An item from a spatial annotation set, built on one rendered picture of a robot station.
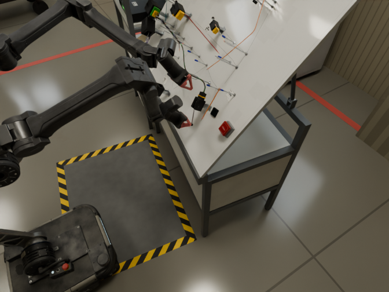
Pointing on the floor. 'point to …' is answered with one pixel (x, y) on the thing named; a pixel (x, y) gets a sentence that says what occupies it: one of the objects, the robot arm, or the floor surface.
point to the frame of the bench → (242, 172)
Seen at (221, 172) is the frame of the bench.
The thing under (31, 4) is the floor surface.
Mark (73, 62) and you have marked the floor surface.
